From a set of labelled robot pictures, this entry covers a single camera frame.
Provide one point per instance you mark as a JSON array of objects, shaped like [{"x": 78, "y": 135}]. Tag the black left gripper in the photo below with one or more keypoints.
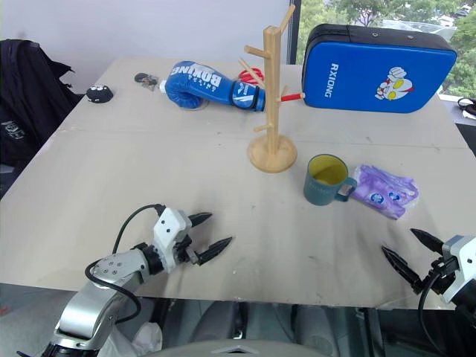
[{"x": 185, "y": 251}]

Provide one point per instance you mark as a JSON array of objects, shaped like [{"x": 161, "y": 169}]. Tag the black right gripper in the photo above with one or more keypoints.
[{"x": 444, "y": 275}]

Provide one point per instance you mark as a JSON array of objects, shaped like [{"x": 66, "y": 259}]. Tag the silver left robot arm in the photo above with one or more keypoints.
[{"x": 119, "y": 266}]

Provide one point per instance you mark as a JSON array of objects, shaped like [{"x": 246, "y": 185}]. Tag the teal mug yellow inside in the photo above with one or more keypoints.
[{"x": 320, "y": 189}]

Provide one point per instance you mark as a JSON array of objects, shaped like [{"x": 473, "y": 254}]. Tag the wooden mug tree stand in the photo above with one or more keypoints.
[{"x": 273, "y": 111}]

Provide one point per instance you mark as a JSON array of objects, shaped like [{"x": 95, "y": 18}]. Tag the purple tissue packet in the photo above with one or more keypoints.
[{"x": 383, "y": 186}]

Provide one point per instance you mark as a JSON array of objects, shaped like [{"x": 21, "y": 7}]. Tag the white plastic bag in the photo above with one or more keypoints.
[{"x": 147, "y": 336}]

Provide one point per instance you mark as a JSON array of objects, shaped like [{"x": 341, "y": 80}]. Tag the blue boxing glove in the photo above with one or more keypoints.
[{"x": 193, "y": 80}]

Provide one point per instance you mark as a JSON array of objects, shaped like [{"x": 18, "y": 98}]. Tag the red tape marker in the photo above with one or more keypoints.
[{"x": 291, "y": 97}]

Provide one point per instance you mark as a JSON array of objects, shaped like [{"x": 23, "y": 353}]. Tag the black round plush toy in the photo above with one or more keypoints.
[{"x": 99, "y": 93}]

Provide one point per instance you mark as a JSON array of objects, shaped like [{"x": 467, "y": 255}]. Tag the blue boxing kick pad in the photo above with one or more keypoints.
[{"x": 353, "y": 74}]

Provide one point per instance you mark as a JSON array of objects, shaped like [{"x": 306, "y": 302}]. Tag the black backpack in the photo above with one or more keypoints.
[{"x": 26, "y": 93}]

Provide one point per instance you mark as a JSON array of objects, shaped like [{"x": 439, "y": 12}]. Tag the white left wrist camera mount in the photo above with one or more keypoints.
[{"x": 169, "y": 227}]

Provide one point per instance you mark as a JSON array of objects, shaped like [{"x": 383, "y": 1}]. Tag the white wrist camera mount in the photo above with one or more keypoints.
[
  {"x": 466, "y": 256},
  {"x": 169, "y": 227}
]

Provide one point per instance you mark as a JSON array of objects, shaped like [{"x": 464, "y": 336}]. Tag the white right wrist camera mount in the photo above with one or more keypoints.
[{"x": 466, "y": 256}]

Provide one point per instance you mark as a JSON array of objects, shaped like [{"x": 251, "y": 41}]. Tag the dark window frame post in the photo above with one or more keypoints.
[{"x": 295, "y": 33}]

